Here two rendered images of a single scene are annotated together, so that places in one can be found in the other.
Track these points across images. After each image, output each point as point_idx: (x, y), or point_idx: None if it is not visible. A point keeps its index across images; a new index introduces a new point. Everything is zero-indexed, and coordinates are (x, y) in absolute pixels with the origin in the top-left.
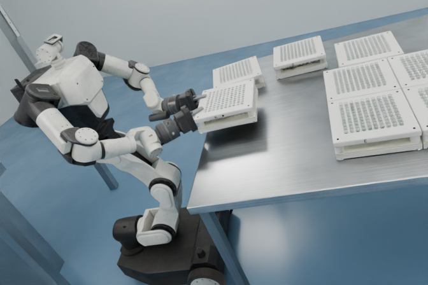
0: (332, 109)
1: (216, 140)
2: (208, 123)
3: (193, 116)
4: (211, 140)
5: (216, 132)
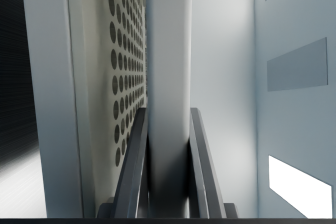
0: None
1: (39, 203)
2: (119, 176)
3: (140, 188)
4: (13, 213)
5: (19, 131)
